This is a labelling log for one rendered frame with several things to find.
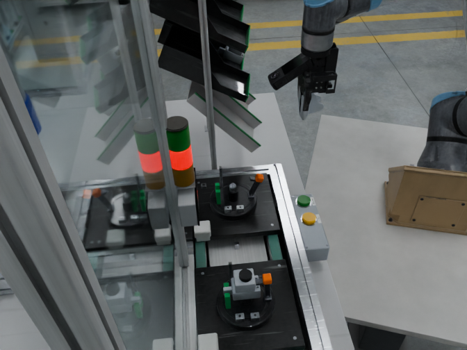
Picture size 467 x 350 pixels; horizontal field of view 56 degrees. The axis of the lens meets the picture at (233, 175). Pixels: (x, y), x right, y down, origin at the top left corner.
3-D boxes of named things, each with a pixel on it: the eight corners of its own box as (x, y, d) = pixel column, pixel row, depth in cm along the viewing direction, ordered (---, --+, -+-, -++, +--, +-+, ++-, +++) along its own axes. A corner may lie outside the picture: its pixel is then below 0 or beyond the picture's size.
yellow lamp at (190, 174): (194, 171, 100) (192, 154, 97) (195, 186, 97) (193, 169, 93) (172, 173, 100) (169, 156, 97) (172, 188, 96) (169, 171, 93)
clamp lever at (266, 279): (270, 290, 107) (270, 272, 102) (272, 298, 105) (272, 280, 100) (256, 292, 107) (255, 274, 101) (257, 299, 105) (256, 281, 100)
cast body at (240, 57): (240, 58, 152) (249, 41, 147) (240, 64, 148) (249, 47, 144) (217, 48, 150) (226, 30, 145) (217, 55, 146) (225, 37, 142)
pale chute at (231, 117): (253, 128, 156) (262, 121, 154) (251, 153, 147) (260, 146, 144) (192, 78, 144) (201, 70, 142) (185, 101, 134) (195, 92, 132)
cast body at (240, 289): (258, 282, 106) (258, 264, 101) (260, 298, 103) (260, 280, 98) (222, 285, 105) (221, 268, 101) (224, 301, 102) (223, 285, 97)
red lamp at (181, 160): (192, 154, 97) (190, 136, 93) (193, 169, 93) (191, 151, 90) (169, 155, 96) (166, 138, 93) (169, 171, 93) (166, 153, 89)
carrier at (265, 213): (266, 176, 143) (267, 146, 135) (280, 234, 126) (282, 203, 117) (192, 183, 142) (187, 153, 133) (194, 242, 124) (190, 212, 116)
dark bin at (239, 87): (247, 80, 142) (257, 61, 138) (245, 103, 133) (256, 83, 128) (164, 44, 136) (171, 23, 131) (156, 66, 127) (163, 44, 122)
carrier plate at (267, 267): (285, 263, 119) (285, 258, 117) (304, 349, 101) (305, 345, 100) (194, 272, 117) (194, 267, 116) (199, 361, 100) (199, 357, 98)
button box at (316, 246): (310, 206, 140) (312, 192, 136) (327, 260, 125) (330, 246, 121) (288, 208, 140) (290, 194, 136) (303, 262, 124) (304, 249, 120)
